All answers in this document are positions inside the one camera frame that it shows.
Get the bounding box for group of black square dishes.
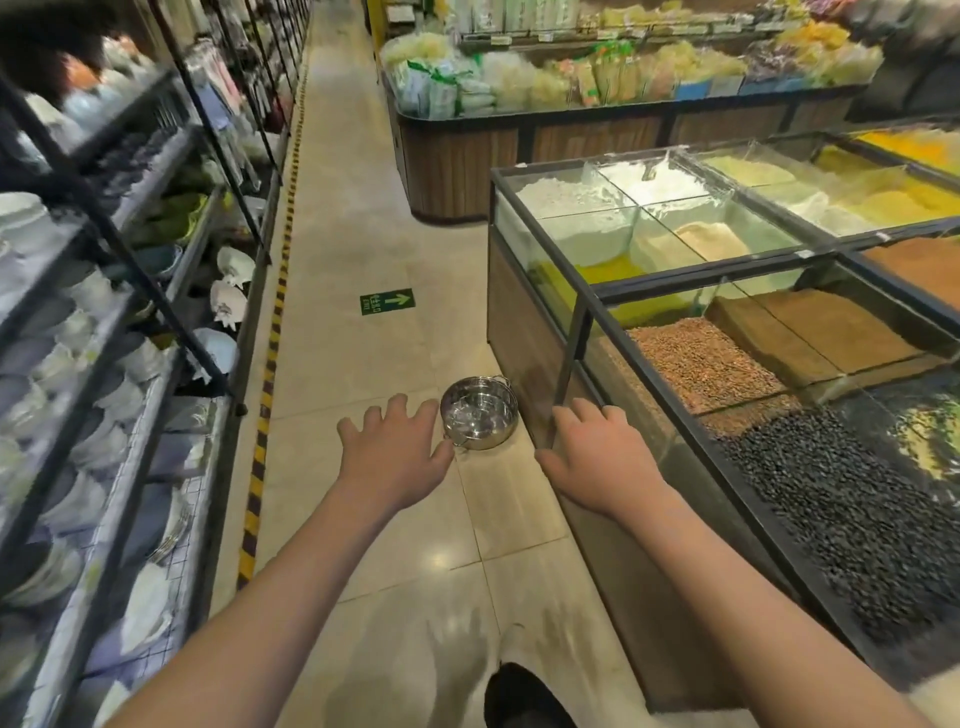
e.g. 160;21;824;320
93;127;189;200

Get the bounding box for heap of black seeds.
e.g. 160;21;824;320
704;404;960;646

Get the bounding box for heap of yellow grain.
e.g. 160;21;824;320
536;253;699;331

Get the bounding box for group of green bowls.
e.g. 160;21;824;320
123;187;215;249

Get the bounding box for wooden display stand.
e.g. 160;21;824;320
378;44;886;226

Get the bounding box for stack of teal bowls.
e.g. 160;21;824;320
131;243;185;280

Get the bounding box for white leaf-shaped dish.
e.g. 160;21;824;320
208;281;249;329
215;245;258;290

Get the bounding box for heap of brown sugar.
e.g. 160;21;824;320
704;288;946;391

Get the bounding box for steel pot with glass lid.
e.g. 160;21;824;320
438;374;520;453

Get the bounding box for light blue leaf-shaped dish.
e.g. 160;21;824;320
187;327;240;385

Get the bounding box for person's left hand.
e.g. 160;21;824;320
335;393;457;515

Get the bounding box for green arrow floor sticker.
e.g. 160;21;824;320
359;288;416;317

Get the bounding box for beige tiled floor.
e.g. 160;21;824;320
209;0;676;728

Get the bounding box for glass bulk grain bins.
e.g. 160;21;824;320
487;131;960;714

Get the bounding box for group of dried food packets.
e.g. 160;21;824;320
378;0;886;121

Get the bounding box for group of pastel bowls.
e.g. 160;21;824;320
22;33;163;144

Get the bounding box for person's right hand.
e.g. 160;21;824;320
533;397;669;519

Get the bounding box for person's left forearm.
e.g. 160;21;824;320
108;483;421;728

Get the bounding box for heap of white flour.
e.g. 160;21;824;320
515;157;714;223

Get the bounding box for person's black trousers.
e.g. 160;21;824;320
483;662;579;728

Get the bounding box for heap of brown beans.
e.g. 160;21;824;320
626;317;789;418

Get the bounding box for person's right forearm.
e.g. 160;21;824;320
614;487;935;728

